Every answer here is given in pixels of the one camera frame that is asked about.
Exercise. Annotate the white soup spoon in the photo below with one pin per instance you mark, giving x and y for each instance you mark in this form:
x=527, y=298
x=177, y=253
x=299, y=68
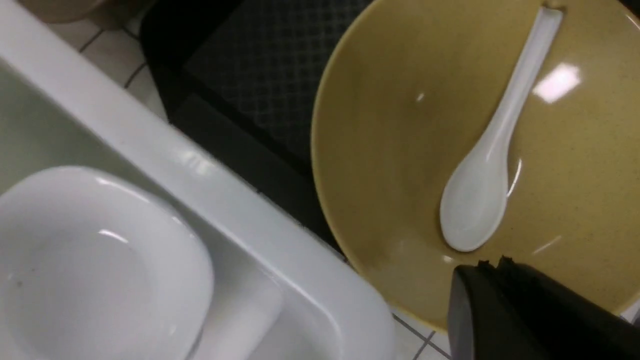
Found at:
x=474, y=199

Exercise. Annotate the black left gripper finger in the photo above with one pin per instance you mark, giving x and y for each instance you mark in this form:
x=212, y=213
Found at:
x=513, y=311

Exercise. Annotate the large white plastic tub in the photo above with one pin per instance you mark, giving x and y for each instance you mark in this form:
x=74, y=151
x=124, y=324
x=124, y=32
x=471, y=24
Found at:
x=279, y=293

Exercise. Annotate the tan noodle bowl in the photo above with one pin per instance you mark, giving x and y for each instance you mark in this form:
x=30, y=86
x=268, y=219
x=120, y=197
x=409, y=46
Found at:
x=411, y=87

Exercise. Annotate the black serving tray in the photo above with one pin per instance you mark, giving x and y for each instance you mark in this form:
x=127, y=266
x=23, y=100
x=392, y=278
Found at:
x=239, y=78

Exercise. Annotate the top stacked white dish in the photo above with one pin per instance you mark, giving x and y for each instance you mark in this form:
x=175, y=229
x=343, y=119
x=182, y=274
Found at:
x=96, y=268

